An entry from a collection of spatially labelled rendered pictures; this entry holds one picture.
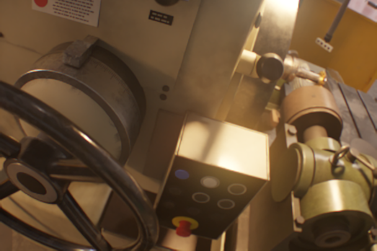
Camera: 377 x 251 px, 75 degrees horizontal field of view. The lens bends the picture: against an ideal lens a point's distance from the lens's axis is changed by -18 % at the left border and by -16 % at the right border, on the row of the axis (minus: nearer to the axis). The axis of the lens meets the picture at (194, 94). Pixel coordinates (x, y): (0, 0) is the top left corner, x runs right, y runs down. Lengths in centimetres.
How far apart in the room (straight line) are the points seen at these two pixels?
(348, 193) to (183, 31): 45
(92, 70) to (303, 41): 284
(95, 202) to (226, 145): 83
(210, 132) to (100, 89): 19
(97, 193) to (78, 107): 84
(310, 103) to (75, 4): 63
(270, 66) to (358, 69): 312
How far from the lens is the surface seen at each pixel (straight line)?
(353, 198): 63
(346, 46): 329
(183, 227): 56
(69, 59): 41
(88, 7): 45
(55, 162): 36
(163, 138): 55
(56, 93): 42
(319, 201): 61
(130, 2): 42
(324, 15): 308
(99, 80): 41
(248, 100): 60
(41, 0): 50
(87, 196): 122
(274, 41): 58
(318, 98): 83
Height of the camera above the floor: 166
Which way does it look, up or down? 37 degrees down
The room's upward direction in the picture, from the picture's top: 20 degrees clockwise
